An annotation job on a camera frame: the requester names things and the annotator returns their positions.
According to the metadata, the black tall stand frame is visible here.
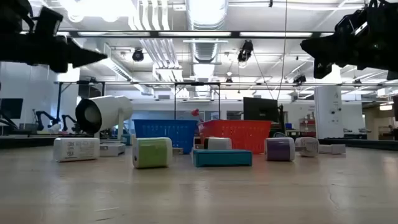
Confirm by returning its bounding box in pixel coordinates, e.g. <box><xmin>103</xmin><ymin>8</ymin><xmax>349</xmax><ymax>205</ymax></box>
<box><xmin>173</xmin><ymin>82</ymin><xmax>221</xmax><ymax>121</ymax></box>

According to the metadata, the white box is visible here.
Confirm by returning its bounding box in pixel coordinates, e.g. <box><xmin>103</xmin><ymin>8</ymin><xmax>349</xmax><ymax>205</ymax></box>
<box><xmin>99</xmin><ymin>142</ymin><xmax>126</xmax><ymax>157</ymax></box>

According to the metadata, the red storage shelf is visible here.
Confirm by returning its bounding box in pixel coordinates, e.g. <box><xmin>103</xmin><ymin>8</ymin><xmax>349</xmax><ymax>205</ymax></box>
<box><xmin>298</xmin><ymin>116</ymin><xmax>317</xmax><ymax>138</ymax></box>

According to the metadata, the black hanging overhead camera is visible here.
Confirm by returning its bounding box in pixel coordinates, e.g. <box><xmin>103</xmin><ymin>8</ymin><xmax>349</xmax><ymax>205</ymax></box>
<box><xmin>238</xmin><ymin>40</ymin><xmax>254</xmax><ymax>68</ymax></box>

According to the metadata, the long grey box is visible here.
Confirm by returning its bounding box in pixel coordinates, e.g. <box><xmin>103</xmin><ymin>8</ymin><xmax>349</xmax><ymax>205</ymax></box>
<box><xmin>318</xmin><ymin>143</ymin><xmax>346</xmax><ymax>155</ymax></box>

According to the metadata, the black background rig frame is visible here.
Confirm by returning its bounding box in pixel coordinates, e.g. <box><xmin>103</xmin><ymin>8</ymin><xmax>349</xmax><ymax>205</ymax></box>
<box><xmin>54</xmin><ymin>80</ymin><xmax>106</xmax><ymax>125</ymax></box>

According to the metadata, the white rounded charger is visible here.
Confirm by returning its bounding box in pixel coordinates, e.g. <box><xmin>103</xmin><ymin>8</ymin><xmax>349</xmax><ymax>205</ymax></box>
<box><xmin>294</xmin><ymin>136</ymin><xmax>320</xmax><ymax>158</ymax></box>

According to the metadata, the blue plastic basket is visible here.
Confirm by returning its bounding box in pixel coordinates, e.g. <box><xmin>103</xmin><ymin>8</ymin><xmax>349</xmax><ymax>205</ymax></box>
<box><xmin>132</xmin><ymin>119</ymin><xmax>199</xmax><ymax>155</ymax></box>

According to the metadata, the red plastic basket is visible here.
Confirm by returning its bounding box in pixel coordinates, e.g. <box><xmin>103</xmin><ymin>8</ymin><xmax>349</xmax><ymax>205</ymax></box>
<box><xmin>198</xmin><ymin>119</ymin><xmax>272</xmax><ymax>155</ymax></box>

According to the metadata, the white round pillar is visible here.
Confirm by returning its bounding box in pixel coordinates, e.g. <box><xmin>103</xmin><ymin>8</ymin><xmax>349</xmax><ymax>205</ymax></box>
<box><xmin>313</xmin><ymin>86</ymin><xmax>345</xmax><ymax>139</ymax></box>

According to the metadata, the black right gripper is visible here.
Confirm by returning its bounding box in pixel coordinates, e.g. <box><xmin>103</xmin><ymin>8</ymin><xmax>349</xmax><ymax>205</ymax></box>
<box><xmin>300</xmin><ymin>27</ymin><xmax>398</xmax><ymax>79</ymax></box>

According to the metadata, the purple white charger cube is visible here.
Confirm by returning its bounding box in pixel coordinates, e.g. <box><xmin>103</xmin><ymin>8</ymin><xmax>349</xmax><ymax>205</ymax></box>
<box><xmin>264</xmin><ymin>136</ymin><xmax>296</xmax><ymax>162</ymax></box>

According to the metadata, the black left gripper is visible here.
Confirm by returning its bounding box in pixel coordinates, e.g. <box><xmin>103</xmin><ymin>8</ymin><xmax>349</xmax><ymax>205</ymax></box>
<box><xmin>0</xmin><ymin>33</ymin><xmax>108</xmax><ymax>74</ymax></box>

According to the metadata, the green white charger cube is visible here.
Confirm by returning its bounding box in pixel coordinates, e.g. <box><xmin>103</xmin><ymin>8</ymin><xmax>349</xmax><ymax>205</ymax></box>
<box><xmin>132</xmin><ymin>136</ymin><xmax>184</xmax><ymax>169</ymax></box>

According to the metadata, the white charger black face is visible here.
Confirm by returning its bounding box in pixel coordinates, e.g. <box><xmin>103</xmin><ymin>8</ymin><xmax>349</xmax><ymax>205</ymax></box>
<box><xmin>193</xmin><ymin>136</ymin><xmax>233</xmax><ymax>151</ymax></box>

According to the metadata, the red round lamp head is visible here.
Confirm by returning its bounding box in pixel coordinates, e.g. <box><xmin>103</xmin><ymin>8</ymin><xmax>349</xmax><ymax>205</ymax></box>
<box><xmin>190</xmin><ymin>108</ymin><xmax>205</xmax><ymax>123</ymax></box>

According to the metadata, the long linear ceiling light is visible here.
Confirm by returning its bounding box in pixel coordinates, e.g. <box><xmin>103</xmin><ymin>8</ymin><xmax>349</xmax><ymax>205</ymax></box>
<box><xmin>62</xmin><ymin>30</ymin><xmax>335</xmax><ymax>39</ymax></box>

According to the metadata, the white printed power adapter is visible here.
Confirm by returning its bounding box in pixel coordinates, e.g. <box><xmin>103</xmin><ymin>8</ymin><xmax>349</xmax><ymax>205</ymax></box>
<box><xmin>52</xmin><ymin>137</ymin><xmax>101</xmax><ymax>162</ymax></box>

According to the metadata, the teal charger cube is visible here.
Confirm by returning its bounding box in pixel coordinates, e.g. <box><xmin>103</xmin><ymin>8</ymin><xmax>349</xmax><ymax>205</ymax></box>
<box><xmin>120</xmin><ymin>133</ymin><xmax>137</xmax><ymax>146</ymax></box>

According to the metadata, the silver ventilation duct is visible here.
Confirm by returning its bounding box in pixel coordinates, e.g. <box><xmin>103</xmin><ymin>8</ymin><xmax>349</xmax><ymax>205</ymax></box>
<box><xmin>185</xmin><ymin>0</ymin><xmax>229</xmax><ymax>99</ymax></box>

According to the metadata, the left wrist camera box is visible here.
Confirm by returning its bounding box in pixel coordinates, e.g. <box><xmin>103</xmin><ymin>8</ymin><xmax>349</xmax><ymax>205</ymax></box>
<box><xmin>34</xmin><ymin>5</ymin><xmax>65</xmax><ymax>37</ymax></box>

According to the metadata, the black monitor back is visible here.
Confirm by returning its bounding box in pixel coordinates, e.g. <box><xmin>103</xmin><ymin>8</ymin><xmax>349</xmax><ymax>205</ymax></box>
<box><xmin>243</xmin><ymin>96</ymin><xmax>279</xmax><ymax>123</ymax></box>

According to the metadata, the dark monitor screen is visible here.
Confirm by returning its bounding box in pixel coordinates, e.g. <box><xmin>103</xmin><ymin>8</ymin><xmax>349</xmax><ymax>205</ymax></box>
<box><xmin>0</xmin><ymin>98</ymin><xmax>24</xmax><ymax>120</ymax></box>

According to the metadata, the teal flat box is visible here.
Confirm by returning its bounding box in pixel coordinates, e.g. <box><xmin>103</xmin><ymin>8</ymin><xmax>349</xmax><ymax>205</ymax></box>
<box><xmin>192</xmin><ymin>149</ymin><xmax>253</xmax><ymax>168</ymax></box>

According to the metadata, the white spotlight lamp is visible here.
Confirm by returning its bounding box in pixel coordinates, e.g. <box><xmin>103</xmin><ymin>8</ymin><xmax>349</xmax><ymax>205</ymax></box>
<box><xmin>75</xmin><ymin>95</ymin><xmax>134</xmax><ymax>146</ymax></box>

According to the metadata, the thin hanging cable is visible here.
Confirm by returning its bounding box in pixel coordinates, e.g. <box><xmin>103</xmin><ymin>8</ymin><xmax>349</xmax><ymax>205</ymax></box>
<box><xmin>276</xmin><ymin>0</ymin><xmax>289</xmax><ymax>100</ymax></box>

